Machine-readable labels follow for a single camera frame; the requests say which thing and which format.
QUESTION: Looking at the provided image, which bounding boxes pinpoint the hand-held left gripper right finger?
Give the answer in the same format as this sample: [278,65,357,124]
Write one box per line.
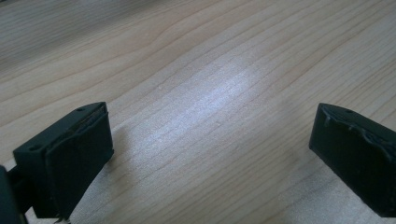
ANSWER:
[308,103,396,218]

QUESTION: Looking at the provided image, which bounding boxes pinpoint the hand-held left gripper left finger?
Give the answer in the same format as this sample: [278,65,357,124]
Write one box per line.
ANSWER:
[12,101,115,224]

